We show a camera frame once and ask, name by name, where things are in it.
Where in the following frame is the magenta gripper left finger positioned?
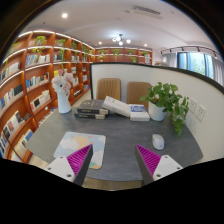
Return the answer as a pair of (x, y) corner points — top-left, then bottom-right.
(45, 145), (93, 186)

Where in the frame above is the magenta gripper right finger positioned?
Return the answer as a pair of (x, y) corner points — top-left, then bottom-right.
(135, 145), (182, 185)

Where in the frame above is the white computer mouse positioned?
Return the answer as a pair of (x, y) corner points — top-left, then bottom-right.
(152, 134), (165, 150)

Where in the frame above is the pastel cartoon mouse pad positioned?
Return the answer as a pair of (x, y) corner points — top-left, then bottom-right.
(54, 132), (106, 169)

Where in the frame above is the dark hardcover book bottom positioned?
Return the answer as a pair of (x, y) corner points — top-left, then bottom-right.
(74, 113), (105, 120)

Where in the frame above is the dark hardcover book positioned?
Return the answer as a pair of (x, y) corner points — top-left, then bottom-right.
(77, 99), (108, 115)
(74, 113), (105, 120)

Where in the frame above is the white blue flat book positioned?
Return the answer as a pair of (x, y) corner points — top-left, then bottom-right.
(129, 104), (150, 121)

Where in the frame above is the dark hardcover book top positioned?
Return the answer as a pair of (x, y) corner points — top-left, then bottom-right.
(77, 99), (108, 115)

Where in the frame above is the green potted plant white pot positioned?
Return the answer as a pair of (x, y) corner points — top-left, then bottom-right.
(140, 82), (189, 137)

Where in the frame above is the white leaning book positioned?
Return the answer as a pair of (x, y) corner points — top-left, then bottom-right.
(102, 96), (130, 117)

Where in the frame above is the tan chair right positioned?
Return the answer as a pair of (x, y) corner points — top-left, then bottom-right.
(127, 81), (151, 108)

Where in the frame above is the tan chair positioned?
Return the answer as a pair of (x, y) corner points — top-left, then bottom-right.
(96, 78), (121, 100)
(127, 81), (151, 108)

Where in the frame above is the white desk partition panel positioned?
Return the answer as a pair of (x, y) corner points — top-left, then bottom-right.
(90, 62), (224, 162)

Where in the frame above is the white vase with flowers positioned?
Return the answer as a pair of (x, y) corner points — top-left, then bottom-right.
(51, 69), (74, 114)

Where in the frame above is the tan chair left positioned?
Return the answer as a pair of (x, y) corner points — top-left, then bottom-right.
(96, 78), (121, 100)

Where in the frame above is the orange wooden bookshelf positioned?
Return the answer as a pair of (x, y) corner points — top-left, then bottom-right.
(0, 30), (152, 163)

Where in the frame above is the ceiling chandelier lamp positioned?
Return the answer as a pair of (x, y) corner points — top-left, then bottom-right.
(112, 34), (131, 46)

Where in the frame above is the white wall socket pair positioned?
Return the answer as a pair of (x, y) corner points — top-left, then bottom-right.
(189, 98), (206, 121)

